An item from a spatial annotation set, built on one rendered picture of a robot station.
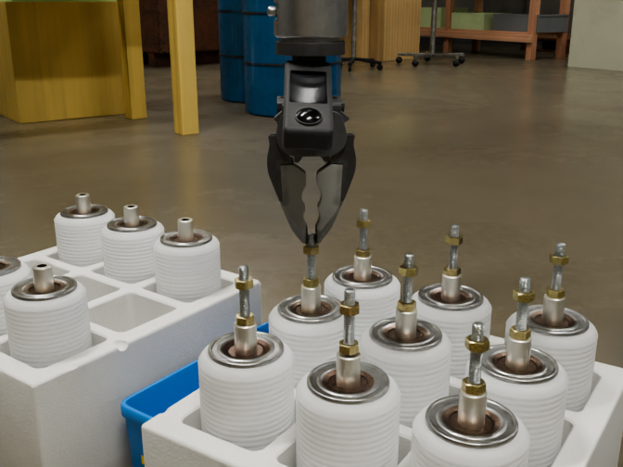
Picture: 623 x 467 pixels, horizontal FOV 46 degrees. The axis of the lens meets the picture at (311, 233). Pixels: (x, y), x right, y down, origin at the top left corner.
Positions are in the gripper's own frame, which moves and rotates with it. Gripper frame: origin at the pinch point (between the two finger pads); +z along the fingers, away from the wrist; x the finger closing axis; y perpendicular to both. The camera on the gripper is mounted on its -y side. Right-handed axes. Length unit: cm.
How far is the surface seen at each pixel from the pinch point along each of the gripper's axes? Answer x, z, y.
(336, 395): -1.3, 9.0, -18.4
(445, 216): -43, 34, 120
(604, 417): -29.3, 16.4, -11.5
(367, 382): -4.4, 9.2, -15.9
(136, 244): 24.8, 10.8, 29.5
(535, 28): -247, 4, 647
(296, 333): 1.8, 10.0, -3.7
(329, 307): -2.1, 9.1, 0.8
